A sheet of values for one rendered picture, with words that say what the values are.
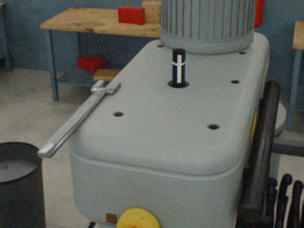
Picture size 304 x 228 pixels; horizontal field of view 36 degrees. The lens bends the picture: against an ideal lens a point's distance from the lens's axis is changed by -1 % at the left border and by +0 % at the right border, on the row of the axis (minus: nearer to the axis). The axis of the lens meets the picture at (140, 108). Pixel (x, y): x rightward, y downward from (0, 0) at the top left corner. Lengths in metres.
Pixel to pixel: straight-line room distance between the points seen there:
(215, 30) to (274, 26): 4.19
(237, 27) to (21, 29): 5.28
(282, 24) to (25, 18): 3.07
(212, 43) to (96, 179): 0.40
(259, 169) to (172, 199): 0.16
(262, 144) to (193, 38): 0.27
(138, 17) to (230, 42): 3.83
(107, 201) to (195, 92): 0.23
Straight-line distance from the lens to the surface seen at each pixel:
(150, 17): 4.80
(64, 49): 5.90
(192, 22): 0.93
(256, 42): 1.45
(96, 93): 0.76
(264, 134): 0.83
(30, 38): 6.09
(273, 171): 1.42
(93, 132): 0.66
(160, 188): 0.64
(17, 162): 3.26
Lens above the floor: 2.21
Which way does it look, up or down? 26 degrees down
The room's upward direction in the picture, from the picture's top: 2 degrees counter-clockwise
